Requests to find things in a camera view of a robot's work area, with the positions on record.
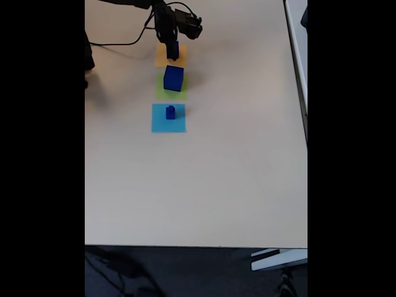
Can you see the medium blue cube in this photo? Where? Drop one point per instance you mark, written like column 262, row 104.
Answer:
column 177, row 49

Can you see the large blue cube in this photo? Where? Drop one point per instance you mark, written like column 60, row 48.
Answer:
column 173, row 79

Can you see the small blue cube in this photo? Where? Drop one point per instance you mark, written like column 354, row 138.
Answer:
column 170, row 114

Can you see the orange paper square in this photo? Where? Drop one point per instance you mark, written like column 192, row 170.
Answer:
column 161, row 60

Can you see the green paper square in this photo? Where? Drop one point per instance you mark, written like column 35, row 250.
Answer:
column 159, row 92

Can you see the light blue paper square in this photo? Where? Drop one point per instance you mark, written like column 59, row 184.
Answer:
column 159, row 122

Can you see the white neighbouring table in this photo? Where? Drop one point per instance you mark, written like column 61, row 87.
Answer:
column 297, row 31

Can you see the dark blue object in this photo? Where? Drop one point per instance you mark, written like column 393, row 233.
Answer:
column 305, row 17

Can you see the white table foot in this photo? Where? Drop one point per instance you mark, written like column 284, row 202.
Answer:
column 278, row 261

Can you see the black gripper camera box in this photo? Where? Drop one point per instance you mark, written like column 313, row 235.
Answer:
column 190, row 24

